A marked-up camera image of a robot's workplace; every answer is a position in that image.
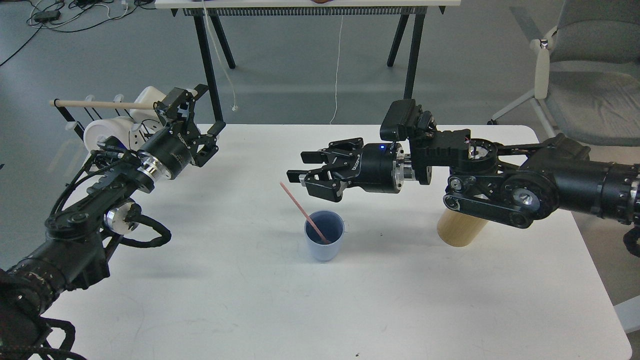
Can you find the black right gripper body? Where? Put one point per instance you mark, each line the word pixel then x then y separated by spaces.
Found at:
pixel 382 168

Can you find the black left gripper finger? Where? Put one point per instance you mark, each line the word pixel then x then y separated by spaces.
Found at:
pixel 203 146
pixel 176 111

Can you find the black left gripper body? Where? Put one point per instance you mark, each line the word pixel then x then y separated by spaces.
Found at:
pixel 170 150

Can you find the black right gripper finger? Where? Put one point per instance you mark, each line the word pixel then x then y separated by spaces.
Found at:
pixel 346 153
pixel 327 183

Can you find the pink chopstick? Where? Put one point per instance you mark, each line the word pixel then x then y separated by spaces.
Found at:
pixel 304 213

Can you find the blue plastic cup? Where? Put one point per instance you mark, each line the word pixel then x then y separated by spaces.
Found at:
pixel 333 227

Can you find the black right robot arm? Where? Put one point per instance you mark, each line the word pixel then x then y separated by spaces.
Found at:
pixel 513 185

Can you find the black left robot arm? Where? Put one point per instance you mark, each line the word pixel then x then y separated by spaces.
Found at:
pixel 92 217

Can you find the white plate in rack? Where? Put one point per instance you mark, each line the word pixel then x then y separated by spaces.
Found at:
pixel 132 130

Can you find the bamboo cylindrical holder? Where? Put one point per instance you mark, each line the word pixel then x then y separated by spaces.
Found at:
pixel 458 229

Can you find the background trestle table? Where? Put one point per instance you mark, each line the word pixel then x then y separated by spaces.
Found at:
pixel 337 49

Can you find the grey office chair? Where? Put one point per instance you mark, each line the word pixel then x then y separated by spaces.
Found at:
pixel 596 108

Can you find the wooden rack handle rod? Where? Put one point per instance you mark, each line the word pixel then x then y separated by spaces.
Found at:
pixel 100 104

